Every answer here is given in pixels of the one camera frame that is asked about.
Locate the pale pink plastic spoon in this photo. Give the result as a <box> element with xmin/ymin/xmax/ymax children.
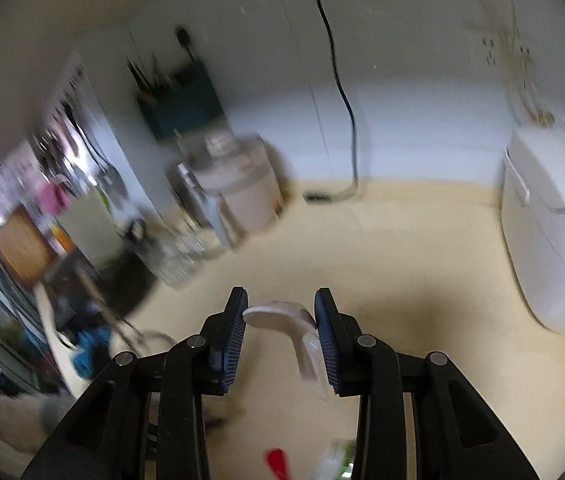
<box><xmin>242</xmin><ymin>300</ymin><xmax>331</xmax><ymax>401</ymax></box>

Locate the white cutting board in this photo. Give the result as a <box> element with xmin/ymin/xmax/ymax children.
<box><xmin>54</xmin><ymin>186</ymin><xmax>124</xmax><ymax>262</ymax></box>

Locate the black power cable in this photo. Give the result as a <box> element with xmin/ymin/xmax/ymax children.
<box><xmin>304</xmin><ymin>0</ymin><xmax>394</xmax><ymax>204</ymax></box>

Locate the tall clear glass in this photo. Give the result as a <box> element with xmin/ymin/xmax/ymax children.
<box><xmin>151</xmin><ymin>224</ymin><xmax>209</xmax><ymax>289</ymax></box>

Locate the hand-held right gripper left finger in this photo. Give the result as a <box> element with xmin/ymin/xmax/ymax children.
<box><xmin>20</xmin><ymin>286</ymin><xmax>249</xmax><ymax>480</ymax></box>

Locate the teal wall utensil holder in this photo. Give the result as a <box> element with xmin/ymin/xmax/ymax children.
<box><xmin>126</xmin><ymin>55</ymin><xmax>226</xmax><ymax>144</ymax></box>

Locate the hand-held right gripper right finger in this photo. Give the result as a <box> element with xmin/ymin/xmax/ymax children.
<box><xmin>313</xmin><ymin>287</ymin><xmax>540</xmax><ymax>480</ymax></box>

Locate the red plastic spoon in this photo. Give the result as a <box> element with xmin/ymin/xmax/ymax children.
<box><xmin>264</xmin><ymin>448</ymin><xmax>294</xmax><ymax>480</ymax></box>

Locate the white wall socket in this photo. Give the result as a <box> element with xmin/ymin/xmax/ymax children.
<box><xmin>511</xmin><ymin>42</ymin><xmax>536</xmax><ymax>72</ymax></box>
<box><xmin>466</xmin><ymin>30</ymin><xmax>499</xmax><ymax>69</ymax></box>

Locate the stainless steel canister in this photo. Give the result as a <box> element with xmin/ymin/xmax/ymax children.
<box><xmin>166</xmin><ymin>160</ymin><xmax>226</xmax><ymax>247</ymax></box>

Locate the black pan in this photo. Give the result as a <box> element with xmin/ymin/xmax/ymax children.
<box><xmin>45</xmin><ymin>249</ymin><xmax>159</xmax><ymax>322</ymax></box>

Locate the white rice cooker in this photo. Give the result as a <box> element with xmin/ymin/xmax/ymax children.
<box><xmin>499</xmin><ymin>119</ymin><xmax>565</xmax><ymax>334</ymax></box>

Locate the blue cloth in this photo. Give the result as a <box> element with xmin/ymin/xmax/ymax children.
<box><xmin>69</xmin><ymin>327</ymin><xmax>114</xmax><ymax>379</ymax></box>

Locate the beige electric kettle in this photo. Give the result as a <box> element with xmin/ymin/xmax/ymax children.
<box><xmin>190</xmin><ymin>132</ymin><xmax>286</xmax><ymax>235</ymax></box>

